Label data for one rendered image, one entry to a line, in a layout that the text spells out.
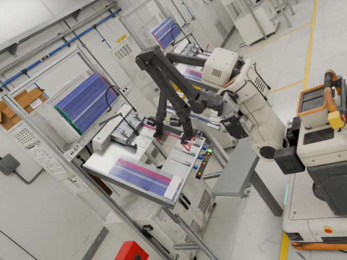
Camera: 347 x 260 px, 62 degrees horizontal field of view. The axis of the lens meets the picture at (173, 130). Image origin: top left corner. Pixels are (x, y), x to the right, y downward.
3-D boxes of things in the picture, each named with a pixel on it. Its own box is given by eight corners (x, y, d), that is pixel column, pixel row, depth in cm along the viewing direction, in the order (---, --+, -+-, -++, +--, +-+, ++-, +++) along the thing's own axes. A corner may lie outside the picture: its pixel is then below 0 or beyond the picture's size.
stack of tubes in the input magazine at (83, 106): (118, 96, 243) (97, 70, 234) (82, 134, 207) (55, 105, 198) (110, 101, 251) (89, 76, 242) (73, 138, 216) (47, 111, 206)
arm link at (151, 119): (160, 117, 211) (166, 113, 218) (147, 112, 214) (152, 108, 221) (158, 131, 216) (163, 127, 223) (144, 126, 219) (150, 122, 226)
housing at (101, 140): (132, 118, 256) (132, 106, 246) (102, 156, 222) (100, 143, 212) (124, 115, 257) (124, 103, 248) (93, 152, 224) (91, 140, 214)
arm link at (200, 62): (161, 50, 191) (167, 48, 199) (159, 70, 197) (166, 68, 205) (227, 62, 177) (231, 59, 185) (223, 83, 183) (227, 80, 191)
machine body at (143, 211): (220, 199, 283) (184, 155, 262) (196, 266, 235) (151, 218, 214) (172, 206, 325) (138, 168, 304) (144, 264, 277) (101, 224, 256)
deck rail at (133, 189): (173, 207, 196) (175, 202, 192) (172, 210, 195) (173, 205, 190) (84, 168, 210) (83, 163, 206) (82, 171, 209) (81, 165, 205)
